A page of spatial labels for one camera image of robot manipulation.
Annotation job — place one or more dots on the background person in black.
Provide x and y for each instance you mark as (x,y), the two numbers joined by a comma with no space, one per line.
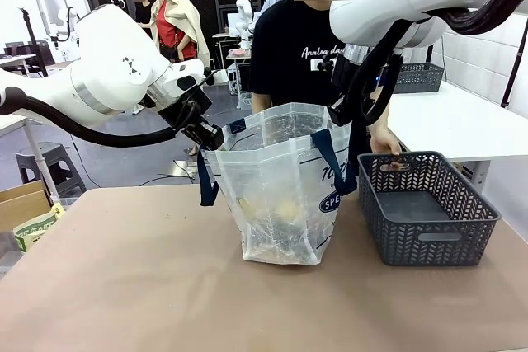
(144,14)

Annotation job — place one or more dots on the small background table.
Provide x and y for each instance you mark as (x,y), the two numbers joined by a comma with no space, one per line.
(237,55)

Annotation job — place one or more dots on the person in black t-shirt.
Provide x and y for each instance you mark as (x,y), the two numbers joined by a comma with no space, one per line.
(288,63)

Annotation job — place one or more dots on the person's left forearm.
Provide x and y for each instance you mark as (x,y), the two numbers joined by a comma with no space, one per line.
(378,129)

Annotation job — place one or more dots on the black tripod stand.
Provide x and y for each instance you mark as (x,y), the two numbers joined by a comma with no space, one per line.
(32,38)

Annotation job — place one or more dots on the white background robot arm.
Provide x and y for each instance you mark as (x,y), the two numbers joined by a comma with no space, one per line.
(71,18)
(244,18)

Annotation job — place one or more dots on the grey plastic step stool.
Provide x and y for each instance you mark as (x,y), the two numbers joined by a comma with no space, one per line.
(53,166)

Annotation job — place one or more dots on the brown cardboard box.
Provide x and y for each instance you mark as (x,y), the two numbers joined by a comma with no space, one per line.
(22,203)

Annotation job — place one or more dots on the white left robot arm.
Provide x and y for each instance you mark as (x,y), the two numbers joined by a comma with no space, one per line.
(107,63)

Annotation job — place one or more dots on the white computer tower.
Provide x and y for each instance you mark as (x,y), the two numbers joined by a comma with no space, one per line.
(233,80)

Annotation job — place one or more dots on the grey whiteboard panel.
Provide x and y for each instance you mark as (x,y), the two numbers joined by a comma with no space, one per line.
(51,12)

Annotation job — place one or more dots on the mannequin with cream jacket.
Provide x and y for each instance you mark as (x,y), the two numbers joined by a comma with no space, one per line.
(177,26)

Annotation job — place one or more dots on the dark grey plastic basket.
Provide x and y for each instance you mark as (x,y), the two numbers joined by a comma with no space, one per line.
(425,212)
(420,78)

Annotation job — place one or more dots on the white side table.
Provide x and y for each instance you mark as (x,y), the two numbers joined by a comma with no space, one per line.
(453,121)

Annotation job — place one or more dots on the clear plastic storage bin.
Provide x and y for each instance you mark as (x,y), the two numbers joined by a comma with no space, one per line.
(246,100)

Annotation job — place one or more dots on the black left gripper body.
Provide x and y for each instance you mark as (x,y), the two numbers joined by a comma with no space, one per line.
(185,111)

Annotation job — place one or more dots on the person's left hand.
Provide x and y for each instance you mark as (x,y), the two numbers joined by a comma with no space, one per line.
(385,144)

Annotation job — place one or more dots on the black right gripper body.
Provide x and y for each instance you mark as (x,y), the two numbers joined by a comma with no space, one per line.
(342,73)

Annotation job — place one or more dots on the metal plate on floor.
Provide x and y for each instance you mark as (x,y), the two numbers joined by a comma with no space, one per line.
(185,168)

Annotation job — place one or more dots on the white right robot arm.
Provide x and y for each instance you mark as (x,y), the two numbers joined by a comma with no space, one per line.
(412,6)

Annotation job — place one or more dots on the translucent white shopping bag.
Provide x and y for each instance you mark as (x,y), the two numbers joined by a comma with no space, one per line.
(280,179)

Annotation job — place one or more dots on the green and white paper bag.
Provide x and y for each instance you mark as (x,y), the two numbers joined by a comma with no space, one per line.
(37,228)

